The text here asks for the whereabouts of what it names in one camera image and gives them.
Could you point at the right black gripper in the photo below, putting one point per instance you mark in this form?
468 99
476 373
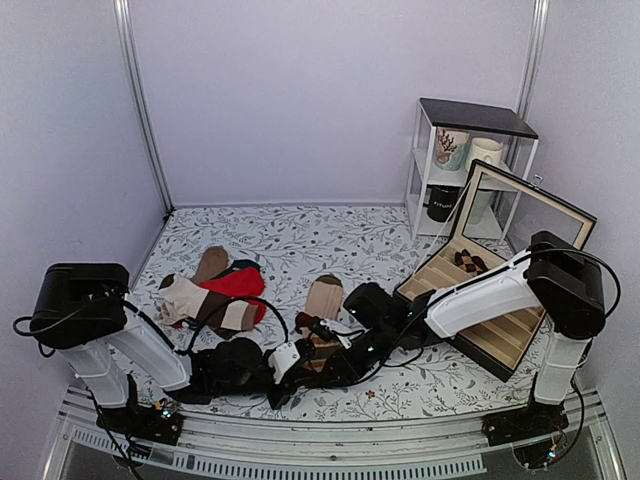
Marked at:
353 370

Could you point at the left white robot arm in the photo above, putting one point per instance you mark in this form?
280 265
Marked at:
82 311

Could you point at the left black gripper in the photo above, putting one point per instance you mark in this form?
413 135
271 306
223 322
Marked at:
293 379

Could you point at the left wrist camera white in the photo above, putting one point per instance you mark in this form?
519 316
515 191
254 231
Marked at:
282 359

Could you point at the brown beige block sock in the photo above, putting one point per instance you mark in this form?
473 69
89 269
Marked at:
182 299

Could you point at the aluminium front rail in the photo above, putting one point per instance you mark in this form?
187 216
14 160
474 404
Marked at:
223 447

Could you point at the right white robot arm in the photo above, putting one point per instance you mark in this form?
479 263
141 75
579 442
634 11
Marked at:
566 283

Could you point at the pale green mug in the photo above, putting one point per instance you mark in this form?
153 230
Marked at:
482 200

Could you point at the red sock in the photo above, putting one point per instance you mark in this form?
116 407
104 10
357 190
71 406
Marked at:
243 283

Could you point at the tan brown sock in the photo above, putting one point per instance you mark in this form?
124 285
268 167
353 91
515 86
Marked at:
213 262

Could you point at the black compartment organizer box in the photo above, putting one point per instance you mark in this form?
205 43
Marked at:
518 211

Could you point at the floral tablecloth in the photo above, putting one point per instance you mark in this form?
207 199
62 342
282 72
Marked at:
293 247

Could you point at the brown argyle rolled sock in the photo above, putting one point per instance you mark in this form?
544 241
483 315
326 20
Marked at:
471 264

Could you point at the beige striped ribbed sock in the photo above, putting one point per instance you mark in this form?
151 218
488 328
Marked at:
324 301

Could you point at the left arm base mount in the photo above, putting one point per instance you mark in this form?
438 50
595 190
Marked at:
160 422

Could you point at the dark green sock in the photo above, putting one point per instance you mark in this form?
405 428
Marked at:
238 265

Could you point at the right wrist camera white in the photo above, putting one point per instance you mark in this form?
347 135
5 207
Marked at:
332 330

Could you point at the floral pattern mug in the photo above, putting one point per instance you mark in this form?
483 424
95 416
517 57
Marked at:
451 147

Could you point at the white frame glass shelf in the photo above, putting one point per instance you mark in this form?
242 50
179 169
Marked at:
501 124

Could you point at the black mug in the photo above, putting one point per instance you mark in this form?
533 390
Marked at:
441 202

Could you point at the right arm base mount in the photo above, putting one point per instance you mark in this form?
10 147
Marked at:
535 419

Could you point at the cream white mug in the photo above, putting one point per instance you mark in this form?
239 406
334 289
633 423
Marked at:
486 150

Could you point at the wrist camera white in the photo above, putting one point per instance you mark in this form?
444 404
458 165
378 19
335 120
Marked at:
282 359
332 330

